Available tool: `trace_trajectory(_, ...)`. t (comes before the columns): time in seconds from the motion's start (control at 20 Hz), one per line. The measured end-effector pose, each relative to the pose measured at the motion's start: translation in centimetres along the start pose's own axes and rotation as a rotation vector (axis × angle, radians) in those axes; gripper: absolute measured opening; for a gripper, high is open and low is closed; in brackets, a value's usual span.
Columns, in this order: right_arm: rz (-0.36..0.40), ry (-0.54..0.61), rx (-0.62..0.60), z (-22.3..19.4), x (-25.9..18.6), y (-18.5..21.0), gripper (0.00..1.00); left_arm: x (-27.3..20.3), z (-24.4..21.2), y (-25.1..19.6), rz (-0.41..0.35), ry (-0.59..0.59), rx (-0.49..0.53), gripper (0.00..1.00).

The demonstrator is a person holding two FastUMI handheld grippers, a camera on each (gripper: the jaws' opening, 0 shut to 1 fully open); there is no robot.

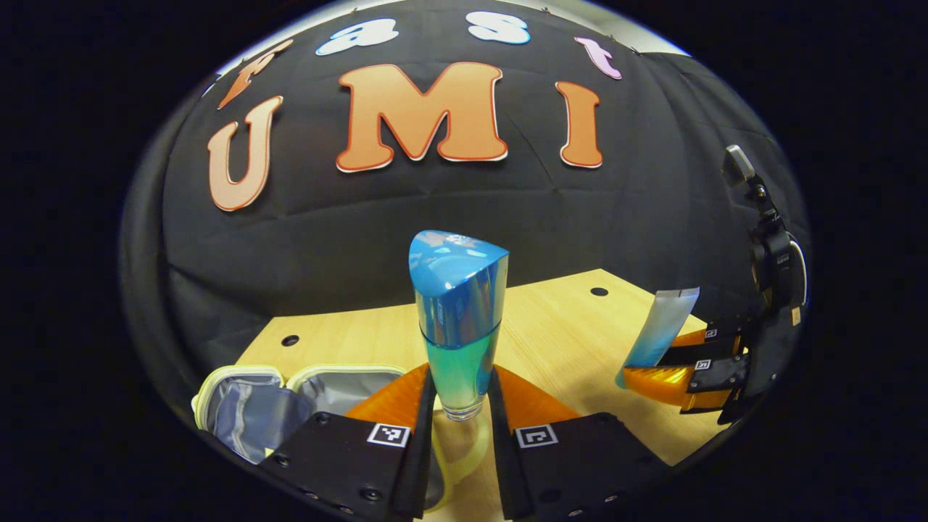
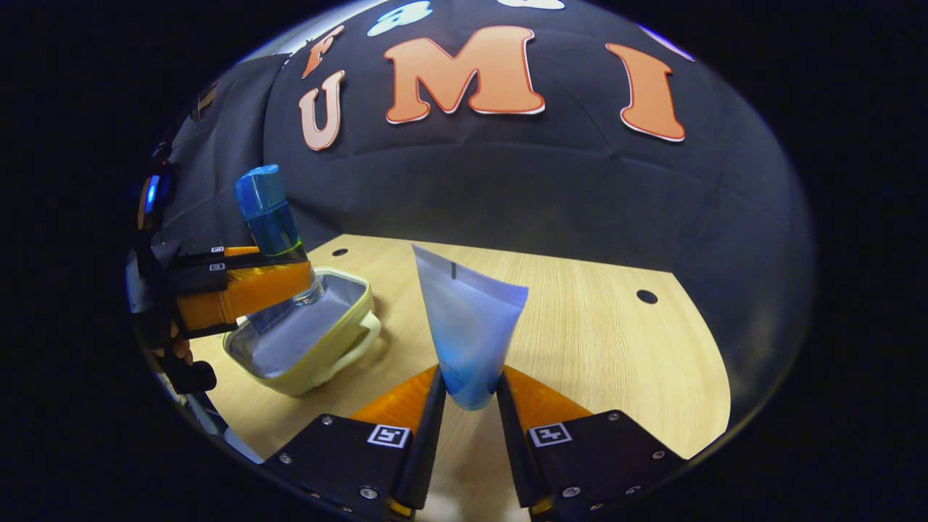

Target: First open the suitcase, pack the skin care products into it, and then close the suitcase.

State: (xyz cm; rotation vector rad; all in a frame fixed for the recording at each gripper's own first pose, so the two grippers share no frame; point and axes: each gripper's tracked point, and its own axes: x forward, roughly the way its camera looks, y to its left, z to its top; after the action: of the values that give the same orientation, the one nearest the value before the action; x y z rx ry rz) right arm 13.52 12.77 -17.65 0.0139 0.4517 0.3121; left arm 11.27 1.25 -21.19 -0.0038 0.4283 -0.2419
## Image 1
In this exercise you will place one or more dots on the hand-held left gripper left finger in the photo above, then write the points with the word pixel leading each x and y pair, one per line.
pixel 424 449

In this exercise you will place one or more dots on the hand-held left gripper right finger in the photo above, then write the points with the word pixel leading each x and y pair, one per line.
pixel 504 449

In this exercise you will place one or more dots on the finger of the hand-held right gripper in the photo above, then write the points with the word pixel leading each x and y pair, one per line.
pixel 718 373
pixel 714 348

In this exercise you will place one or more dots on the blue white squeeze tube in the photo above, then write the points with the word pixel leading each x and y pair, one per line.
pixel 663 326

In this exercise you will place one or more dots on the blue glass bottle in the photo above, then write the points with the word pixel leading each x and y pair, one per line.
pixel 457 319

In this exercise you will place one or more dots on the cream yellow suitcase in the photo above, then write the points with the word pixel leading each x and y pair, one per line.
pixel 246 413

